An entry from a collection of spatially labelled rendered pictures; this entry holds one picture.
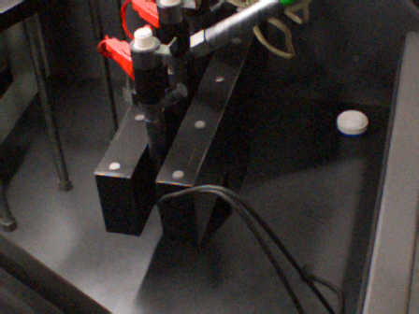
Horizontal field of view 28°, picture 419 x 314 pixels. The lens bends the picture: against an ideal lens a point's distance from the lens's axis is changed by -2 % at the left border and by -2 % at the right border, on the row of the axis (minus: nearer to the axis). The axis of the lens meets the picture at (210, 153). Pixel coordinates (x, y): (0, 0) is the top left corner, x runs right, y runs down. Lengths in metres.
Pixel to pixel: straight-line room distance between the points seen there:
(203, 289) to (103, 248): 0.13
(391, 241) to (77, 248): 0.37
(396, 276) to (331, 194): 0.27
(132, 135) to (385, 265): 0.29
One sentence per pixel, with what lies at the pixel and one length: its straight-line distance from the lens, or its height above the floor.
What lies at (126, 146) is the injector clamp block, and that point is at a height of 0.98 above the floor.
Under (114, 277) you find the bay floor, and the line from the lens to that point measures 0.94.
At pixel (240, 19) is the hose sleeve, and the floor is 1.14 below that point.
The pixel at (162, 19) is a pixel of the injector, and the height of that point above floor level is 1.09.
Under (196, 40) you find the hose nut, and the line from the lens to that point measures 0.75.
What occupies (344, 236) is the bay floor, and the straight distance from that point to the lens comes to 0.96.
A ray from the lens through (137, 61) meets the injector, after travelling 0.78.
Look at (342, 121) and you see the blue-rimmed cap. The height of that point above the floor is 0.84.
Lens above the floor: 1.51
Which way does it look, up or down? 39 degrees down
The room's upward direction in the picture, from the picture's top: 5 degrees counter-clockwise
